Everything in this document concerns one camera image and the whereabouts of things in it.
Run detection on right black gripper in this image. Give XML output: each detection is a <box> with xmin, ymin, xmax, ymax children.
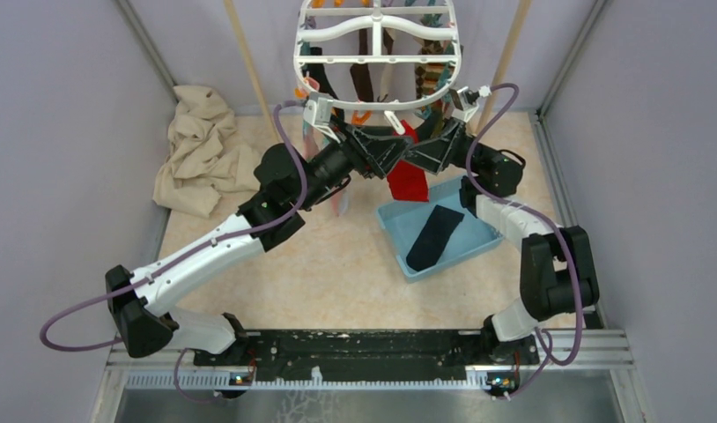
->
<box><xmin>403</xmin><ymin>110</ymin><xmax>496</xmax><ymax>174</ymax></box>

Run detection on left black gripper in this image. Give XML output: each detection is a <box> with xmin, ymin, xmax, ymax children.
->
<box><xmin>296</xmin><ymin>113</ymin><xmax>415</xmax><ymax>211</ymax></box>

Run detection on white hanger clip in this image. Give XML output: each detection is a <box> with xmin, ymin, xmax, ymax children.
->
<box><xmin>383</xmin><ymin>110</ymin><xmax>406</xmax><ymax>135</ymax></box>

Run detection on red sock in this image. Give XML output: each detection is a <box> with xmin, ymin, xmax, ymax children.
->
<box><xmin>385</xmin><ymin>119</ymin><xmax>432</xmax><ymax>204</ymax></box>

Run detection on white round clip hanger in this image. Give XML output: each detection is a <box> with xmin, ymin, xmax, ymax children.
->
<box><xmin>292</xmin><ymin>1</ymin><xmax>463</xmax><ymax>112</ymax></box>

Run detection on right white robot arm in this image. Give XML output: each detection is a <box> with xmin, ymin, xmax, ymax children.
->
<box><xmin>406</xmin><ymin>118</ymin><xmax>600</xmax><ymax>363</ymax></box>

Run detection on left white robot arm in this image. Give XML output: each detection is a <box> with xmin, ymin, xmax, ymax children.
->
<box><xmin>105</xmin><ymin>118</ymin><xmax>416</xmax><ymax>365</ymax></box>

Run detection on orange hanger clip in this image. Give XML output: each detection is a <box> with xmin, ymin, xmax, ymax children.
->
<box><xmin>350</xmin><ymin>109</ymin><xmax>373</xmax><ymax>126</ymax></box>

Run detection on grey sock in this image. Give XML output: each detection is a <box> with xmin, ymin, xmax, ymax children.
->
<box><xmin>415</xmin><ymin>103</ymin><xmax>457</xmax><ymax>142</ymax></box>

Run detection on pink patterned sock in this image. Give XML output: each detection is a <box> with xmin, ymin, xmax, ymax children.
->
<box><xmin>302</xmin><ymin>105</ymin><xmax>320</xmax><ymax>160</ymax></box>
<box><xmin>329</xmin><ymin>187</ymin><xmax>351</xmax><ymax>217</ymax></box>

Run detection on argyle patterned sock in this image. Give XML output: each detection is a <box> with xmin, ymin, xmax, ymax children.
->
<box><xmin>415</xmin><ymin>40</ymin><xmax>455</xmax><ymax>98</ymax></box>

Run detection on dark brown sock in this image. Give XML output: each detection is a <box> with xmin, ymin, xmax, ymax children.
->
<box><xmin>350</xmin><ymin>28</ymin><xmax>374</xmax><ymax>102</ymax></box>

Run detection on light blue plastic basket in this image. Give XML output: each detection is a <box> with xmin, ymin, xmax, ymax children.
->
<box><xmin>376</xmin><ymin>177</ymin><xmax>504</xmax><ymax>283</ymax></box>

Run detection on black sock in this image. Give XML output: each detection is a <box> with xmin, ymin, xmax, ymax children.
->
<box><xmin>302</xmin><ymin>47</ymin><xmax>338</xmax><ymax>100</ymax></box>

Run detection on wooden hanging rack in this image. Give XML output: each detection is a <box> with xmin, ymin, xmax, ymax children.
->
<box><xmin>223</xmin><ymin>0</ymin><xmax>535</xmax><ymax>141</ymax></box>

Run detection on dark navy sock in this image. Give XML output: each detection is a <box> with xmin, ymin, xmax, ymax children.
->
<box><xmin>406</xmin><ymin>205</ymin><xmax>464</xmax><ymax>272</ymax></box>

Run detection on beige crumpled cloth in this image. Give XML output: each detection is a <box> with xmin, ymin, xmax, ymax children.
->
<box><xmin>152</xmin><ymin>85</ymin><xmax>261</xmax><ymax>218</ymax></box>

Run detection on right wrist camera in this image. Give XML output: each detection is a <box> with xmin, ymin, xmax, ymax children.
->
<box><xmin>450</xmin><ymin>85</ymin><xmax>492</xmax><ymax>122</ymax></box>

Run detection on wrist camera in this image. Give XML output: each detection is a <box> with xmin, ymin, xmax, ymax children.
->
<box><xmin>303</xmin><ymin>92</ymin><xmax>344</xmax><ymax>143</ymax></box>
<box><xmin>450</xmin><ymin>85</ymin><xmax>492</xmax><ymax>122</ymax></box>

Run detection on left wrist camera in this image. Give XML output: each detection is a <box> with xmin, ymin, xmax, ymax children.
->
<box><xmin>303</xmin><ymin>92</ymin><xmax>344</xmax><ymax>143</ymax></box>

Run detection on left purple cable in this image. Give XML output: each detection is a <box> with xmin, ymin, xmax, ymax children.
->
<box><xmin>40</xmin><ymin>101</ymin><xmax>308</xmax><ymax>353</ymax></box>

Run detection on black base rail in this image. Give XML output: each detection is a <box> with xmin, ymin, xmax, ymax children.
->
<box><xmin>193</xmin><ymin>330</ymin><xmax>524</xmax><ymax>382</ymax></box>

